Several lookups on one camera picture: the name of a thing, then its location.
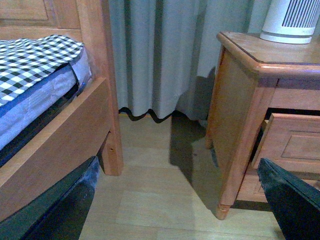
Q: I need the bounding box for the blue grey mattress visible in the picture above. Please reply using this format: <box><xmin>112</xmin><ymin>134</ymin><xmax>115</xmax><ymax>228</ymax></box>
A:
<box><xmin>0</xmin><ymin>48</ymin><xmax>92</xmax><ymax>149</ymax></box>

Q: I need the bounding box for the wooden bed frame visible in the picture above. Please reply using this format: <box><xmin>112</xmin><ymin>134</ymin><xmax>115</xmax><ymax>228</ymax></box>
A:
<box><xmin>0</xmin><ymin>0</ymin><xmax>123</xmax><ymax>220</ymax></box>

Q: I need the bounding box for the wooden nightstand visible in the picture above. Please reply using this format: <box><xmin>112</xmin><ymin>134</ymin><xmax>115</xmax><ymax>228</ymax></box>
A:
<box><xmin>205</xmin><ymin>31</ymin><xmax>320</xmax><ymax>220</ymax></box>

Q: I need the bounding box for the white cylindrical air purifier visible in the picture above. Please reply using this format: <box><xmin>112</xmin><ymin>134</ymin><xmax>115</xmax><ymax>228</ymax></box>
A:
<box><xmin>259</xmin><ymin>0</ymin><xmax>320</xmax><ymax>45</ymax></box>

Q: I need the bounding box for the black white checkered blanket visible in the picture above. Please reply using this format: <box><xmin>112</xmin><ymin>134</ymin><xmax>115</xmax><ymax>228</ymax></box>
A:
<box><xmin>0</xmin><ymin>34</ymin><xmax>84</xmax><ymax>106</ymax></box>

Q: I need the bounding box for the grey curtain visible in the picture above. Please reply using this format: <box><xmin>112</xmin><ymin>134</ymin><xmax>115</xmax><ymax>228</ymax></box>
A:
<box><xmin>108</xmin><ymin>0</ymin><xmax>270</xmax><ymax>120</ymax></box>

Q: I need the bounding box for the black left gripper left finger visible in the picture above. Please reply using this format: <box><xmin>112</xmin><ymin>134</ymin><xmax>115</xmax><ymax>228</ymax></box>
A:
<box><xmin>0</xmin><ymin>156</ymin><xmax>100</xmax><ymax>240</ymax></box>

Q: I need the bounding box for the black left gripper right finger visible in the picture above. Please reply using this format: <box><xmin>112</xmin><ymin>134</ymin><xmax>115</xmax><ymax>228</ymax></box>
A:
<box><xmin>257</xmin><ymin>158</ymin><xmax>320</xmax><ymax>240</ymax></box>

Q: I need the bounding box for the wooden drawer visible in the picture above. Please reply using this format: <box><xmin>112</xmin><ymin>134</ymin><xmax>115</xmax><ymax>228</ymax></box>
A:
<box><xmin>236</xmin><ymin>171</ymin><xmax>320</xmax><ymax>203</ymax></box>
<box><xmin>250</xmin><ymin>113</ymin><xmax>320</xmax><ymax>181</ymax></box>

